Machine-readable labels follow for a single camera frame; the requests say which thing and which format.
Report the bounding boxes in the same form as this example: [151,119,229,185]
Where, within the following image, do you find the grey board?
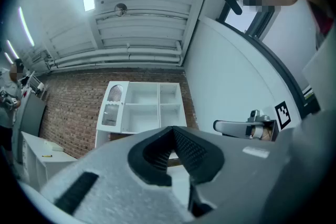
[12,91,47,164]

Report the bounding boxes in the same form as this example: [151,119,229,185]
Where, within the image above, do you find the white desk with drawers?
[96,81,195,192]

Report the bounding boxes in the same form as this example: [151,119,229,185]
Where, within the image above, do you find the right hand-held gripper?
[214,100,292,142]

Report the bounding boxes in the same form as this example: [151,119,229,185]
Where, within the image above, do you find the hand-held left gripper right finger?
[173,126,292,224]

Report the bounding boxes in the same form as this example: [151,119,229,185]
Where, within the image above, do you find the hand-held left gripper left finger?
[40,125,195,224]

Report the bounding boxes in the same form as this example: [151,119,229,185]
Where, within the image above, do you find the round ceiling smoke detector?
[114,3,128,17]

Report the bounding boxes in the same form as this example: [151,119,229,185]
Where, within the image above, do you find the black head camera mount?
[219,0,244,16]

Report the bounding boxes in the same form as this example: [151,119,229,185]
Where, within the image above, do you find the white ceiling pipe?
[53,43,182,64]
[56,54,183,69]

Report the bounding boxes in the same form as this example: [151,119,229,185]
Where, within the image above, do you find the pale flat box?
[44,140,64,152]

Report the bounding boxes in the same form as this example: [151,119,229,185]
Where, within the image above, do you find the person's right hand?
[262,127,275,141]

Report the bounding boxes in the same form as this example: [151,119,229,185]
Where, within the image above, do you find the small white side table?
[20,130,78,187]

